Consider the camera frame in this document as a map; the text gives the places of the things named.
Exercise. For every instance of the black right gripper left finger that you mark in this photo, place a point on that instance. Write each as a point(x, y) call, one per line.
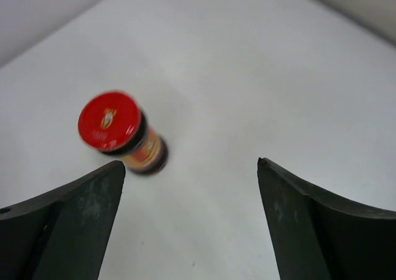
point(63, 233)

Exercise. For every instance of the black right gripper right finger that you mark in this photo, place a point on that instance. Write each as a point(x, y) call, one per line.
point(317, 234)

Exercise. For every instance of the red lid jar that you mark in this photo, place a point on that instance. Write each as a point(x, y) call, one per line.
point(113, 124)

